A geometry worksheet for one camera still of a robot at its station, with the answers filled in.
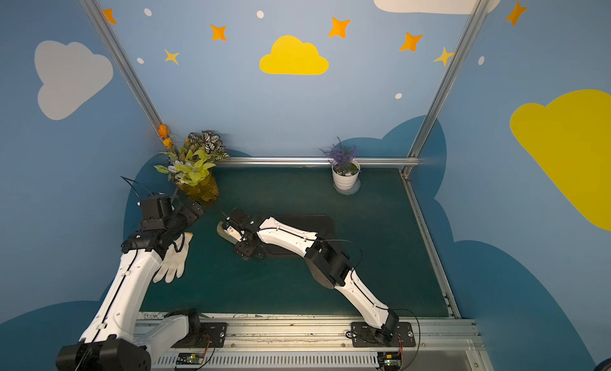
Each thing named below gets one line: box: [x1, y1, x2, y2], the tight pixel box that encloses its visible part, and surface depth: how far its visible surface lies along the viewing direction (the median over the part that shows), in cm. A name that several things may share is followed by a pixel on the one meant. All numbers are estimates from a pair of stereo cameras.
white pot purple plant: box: [318, 136, 361, 192], surface depth 109 cm
